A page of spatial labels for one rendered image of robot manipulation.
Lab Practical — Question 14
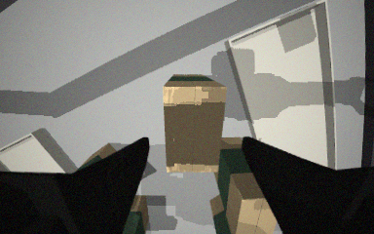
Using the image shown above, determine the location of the white shallow tray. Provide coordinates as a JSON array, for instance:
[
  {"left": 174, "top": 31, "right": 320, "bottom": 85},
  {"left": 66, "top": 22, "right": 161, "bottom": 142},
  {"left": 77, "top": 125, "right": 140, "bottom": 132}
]
[
  {"left": 0, "top": 128, "right": 77, "bottom": 174},
  {"left": 225, "top": 0, "right": 337, "bottom": 170}
]

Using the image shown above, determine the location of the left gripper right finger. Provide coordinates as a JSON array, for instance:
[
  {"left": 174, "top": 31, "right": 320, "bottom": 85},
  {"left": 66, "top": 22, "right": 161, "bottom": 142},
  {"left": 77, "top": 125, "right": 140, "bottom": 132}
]
[{"left": 242, "top": 136, "right": 374, "bottom": 234}]

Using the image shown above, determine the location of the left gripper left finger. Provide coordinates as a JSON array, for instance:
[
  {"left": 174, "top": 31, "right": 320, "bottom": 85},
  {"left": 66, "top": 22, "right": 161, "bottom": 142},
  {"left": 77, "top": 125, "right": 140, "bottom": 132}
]
[{"left": 0, "top": 137, "right": 150, "bottom": 234}]

